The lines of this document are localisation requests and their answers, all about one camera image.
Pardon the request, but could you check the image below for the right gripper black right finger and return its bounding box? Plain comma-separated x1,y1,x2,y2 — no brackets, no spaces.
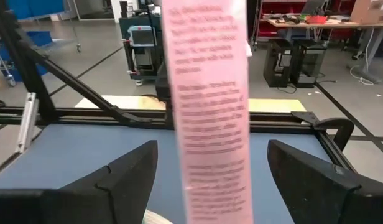
267,139,383,224

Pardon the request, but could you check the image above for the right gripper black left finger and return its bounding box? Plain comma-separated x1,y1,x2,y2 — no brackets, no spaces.
0,139,159,224

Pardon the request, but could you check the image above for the pink strawberry yogurt cereal box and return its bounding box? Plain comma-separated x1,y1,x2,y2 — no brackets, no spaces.
162,0,254,224

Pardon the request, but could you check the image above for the light wooden table board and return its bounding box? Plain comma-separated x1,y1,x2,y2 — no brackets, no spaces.
75,95,307,113

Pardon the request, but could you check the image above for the black computer tower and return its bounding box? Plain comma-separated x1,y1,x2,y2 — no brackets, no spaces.
290,39,328,89
262,38,293,88

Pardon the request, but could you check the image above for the small monitor device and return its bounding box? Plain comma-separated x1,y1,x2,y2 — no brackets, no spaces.
127,25,157,48

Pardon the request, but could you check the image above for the dark equipment cart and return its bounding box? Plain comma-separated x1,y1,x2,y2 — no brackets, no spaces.
118,14,164,87

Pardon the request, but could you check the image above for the wooden-top work desk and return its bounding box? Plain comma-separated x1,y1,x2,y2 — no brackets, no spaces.
267,17,383,85

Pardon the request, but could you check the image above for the red plastic storage bin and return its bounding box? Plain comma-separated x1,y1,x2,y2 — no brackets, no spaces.
259,21,286,39
261,1,306,15

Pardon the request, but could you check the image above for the small red tray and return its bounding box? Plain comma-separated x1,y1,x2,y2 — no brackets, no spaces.
305,15,328,25

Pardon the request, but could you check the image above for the blue plastic storage bin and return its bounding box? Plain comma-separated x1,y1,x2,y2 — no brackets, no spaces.
24,30,54,48
6,0,65,20
0,46,50,83

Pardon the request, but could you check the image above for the grey laptop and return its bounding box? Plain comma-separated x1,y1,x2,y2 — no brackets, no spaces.
301,0,327,15

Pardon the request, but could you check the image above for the brown cardboard box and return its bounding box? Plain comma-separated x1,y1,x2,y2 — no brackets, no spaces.
349,0,383,24

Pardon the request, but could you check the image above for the black aluminium table frame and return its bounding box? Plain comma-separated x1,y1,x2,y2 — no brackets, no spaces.
0,0,357,175

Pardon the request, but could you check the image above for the silver aluminium bracket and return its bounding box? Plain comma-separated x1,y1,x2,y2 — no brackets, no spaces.
16,92,40,154

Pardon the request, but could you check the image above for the white cable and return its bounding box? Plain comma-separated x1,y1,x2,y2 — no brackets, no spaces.
349,27,376,86

